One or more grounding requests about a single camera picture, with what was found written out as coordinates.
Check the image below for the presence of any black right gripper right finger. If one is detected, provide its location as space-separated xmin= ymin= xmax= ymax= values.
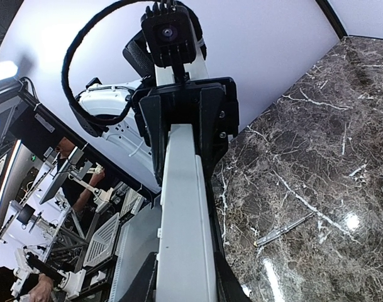
xmin=214 ymin=252 xmax=251 ymax=302

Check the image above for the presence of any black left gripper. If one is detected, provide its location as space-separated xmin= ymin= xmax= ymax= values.
xmin=132 ymin=77 xmax=238 ymax=187

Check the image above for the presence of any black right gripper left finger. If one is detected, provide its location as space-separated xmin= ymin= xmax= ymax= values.
xmin=119 ymin=252 xmax=158 ymax=302

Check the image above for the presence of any white remote control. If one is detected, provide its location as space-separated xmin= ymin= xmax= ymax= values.
xmin=155 ymin=124 xmax=218 ymax=301

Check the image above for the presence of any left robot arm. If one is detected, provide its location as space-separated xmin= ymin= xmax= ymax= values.
xmin=72 ymin=77 xmax=240 ymax=186

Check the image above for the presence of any grey pen on table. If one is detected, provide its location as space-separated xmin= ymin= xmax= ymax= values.
xmin=256 ymin=212 xmax=314 ymax=248

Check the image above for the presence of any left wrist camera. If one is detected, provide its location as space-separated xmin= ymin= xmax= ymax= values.
xmin=141 ymin=1 xmax=197 ymax=68

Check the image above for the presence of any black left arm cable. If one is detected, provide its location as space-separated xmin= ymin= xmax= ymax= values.
xmin=61 ymin=0 xmax=154 ymax=138

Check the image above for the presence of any black right frame post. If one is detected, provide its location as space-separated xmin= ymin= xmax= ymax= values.
xmin=315 ymin=0 xmax=348 ymax=40

